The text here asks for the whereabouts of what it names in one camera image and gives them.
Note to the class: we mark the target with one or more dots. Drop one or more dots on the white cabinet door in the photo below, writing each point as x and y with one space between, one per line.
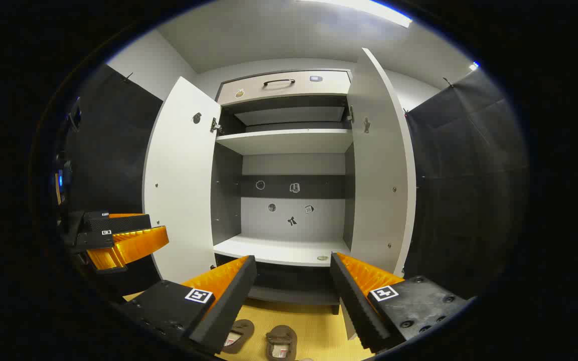
181 190
377 190

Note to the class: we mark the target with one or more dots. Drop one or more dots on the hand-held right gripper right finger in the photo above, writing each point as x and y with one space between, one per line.
354 301

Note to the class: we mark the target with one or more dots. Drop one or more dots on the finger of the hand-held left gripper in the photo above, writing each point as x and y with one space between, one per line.
133 245
118 223

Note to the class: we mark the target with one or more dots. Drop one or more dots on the white and grey shoe cabinet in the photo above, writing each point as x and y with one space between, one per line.
289 140

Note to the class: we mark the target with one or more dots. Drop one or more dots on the dark metal clip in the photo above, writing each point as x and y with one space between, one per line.
448 82

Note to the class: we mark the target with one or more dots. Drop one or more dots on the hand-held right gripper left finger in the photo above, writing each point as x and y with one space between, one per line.
229 301

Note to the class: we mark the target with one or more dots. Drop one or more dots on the brown fuzzy shoe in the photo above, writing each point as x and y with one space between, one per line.
281 338
241 332

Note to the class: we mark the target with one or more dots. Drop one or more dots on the beige cabinet drawer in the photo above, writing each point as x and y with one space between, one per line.
289 90

